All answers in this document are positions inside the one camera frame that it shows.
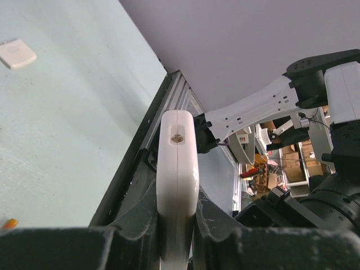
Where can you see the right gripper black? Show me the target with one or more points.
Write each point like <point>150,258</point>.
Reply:
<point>332,205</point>

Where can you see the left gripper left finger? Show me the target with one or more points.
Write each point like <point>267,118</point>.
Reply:
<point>135,242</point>

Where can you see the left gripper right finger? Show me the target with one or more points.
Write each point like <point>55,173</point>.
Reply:
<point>216,237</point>

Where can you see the white remote control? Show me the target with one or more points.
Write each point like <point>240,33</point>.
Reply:
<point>177,187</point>

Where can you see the white battery cover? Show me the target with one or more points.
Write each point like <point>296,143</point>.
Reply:
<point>17,54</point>

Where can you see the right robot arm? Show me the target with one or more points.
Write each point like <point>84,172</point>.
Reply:
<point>331,79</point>

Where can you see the red orange battery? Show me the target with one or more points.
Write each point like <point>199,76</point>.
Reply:
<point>10,224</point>

